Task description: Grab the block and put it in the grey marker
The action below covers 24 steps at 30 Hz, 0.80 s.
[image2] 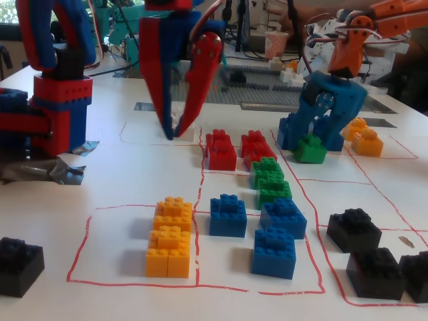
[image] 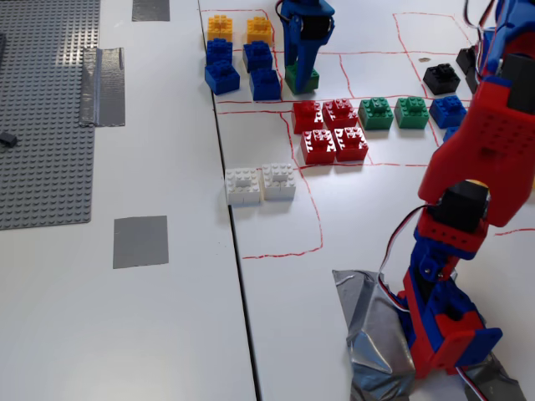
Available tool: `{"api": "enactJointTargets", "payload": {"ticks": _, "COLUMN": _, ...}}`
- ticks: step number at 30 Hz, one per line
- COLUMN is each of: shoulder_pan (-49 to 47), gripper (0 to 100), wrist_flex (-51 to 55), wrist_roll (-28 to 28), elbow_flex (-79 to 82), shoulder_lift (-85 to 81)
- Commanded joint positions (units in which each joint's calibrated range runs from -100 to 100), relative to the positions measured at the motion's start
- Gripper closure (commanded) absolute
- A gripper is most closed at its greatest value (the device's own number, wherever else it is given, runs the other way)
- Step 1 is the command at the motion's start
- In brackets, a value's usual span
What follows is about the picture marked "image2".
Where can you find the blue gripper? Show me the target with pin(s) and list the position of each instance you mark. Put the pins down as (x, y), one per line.
(344, 95)

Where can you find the red and blue gripper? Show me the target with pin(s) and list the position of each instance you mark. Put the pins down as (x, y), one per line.
(160, 40)

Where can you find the green lego block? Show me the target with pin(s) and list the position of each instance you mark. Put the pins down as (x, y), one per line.
(267, 168)
(274, 197)
(309, 152)

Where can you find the yellow lego block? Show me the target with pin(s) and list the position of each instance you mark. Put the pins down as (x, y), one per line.
(167, 257)
(172, 214)
(366, 145)
(354, 128)

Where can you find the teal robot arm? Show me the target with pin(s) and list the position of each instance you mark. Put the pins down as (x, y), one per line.
(117, 33)

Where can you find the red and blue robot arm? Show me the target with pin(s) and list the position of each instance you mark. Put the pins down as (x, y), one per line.
(57, 110)

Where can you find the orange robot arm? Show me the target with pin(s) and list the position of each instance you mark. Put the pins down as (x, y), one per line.
(347, 57)

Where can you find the blue lego block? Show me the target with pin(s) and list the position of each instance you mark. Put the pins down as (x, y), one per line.
(285, 133)
(227, 219)
(272, 257)
(339, 145)
(284, 217)

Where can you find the small white lego block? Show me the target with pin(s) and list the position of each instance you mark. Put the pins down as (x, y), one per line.
(287, 75)
(298, 80)

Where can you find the dark lego block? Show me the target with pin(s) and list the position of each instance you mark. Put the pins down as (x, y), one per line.
(238, 77)

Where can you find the red lego block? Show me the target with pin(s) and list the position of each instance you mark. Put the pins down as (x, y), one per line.
(250, 138)
(215, 135)
(265, 150)
(220, 157)

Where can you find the small orange lego block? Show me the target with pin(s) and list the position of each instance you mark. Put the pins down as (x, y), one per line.
(292, 66)

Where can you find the cream lego block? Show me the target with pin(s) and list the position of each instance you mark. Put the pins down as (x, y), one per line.
(276, 64)

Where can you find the black lego block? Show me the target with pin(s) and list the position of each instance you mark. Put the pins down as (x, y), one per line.
(18, 267)
(416, 277)
(374, 274)
(352, 230)

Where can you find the grey long lego brick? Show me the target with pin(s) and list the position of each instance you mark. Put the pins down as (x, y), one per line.
(287, 88)
(257, 87)

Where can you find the grey lego baseplate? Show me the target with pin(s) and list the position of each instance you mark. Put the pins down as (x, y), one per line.
(261, 78)

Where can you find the dotted paper cup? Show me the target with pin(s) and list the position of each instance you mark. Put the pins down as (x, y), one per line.
(276, 45)

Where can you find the black stand pole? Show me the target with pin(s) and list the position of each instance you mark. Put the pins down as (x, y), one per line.
(292, 16)

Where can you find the small brown scrap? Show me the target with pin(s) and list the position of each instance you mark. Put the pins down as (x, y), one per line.
(406, 242)

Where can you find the black curved object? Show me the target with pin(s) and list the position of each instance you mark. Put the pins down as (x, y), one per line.
(6, 57)

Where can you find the silver duct tape patch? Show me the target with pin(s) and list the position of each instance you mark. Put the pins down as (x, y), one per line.
(40, 170)

